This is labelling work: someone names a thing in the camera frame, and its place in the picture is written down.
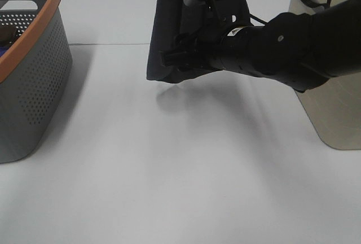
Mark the beige basket grey rim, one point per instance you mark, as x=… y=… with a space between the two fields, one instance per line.
x=334 y=107

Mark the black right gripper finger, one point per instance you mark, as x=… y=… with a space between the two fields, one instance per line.
x=178 y=58

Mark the brown towel in basket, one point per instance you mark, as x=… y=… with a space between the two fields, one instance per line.
x=7 y=33

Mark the dark navy towel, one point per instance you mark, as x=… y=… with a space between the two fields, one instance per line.
x=172 y=18

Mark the blue towel in basket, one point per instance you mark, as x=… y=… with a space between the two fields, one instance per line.
x=3 y=50

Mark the grey perforated basket orange rim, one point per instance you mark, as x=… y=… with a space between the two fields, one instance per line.
x=34 y=73

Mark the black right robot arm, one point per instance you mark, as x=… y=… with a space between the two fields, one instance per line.
x=302 y=51

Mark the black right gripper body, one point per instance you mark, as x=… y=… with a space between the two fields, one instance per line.
x=221 y=16

